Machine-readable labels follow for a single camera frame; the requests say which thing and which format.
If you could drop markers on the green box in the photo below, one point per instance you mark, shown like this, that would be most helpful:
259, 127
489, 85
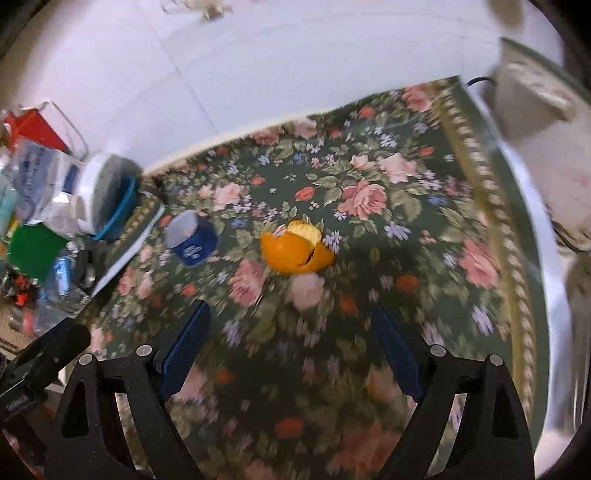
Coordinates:
32, 251

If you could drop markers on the white round perforated lid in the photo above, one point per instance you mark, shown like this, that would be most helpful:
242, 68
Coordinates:
99, 194

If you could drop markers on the orange peel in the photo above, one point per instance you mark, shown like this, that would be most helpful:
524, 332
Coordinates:
286, 254

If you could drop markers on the clear plastic bag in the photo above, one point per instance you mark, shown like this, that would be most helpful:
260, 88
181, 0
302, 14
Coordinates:
41, 180

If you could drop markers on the white kitchen appliance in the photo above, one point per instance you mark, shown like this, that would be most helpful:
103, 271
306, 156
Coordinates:
554, 152

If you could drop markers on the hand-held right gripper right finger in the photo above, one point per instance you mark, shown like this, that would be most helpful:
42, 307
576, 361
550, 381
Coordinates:
397, 346

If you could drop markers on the blue cup with clear lid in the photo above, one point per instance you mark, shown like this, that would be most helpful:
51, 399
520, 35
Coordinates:
194, 244

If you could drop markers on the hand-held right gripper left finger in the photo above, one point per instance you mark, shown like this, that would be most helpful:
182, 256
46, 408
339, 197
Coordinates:
184, 341

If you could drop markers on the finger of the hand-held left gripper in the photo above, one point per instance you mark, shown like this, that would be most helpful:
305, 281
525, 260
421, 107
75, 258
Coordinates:
51, 350

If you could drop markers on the blue foil packet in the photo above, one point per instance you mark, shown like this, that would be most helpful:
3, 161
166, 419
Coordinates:
62, 281

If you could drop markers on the floral green tablecloth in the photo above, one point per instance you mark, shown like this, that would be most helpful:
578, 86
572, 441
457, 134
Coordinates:
369, 207

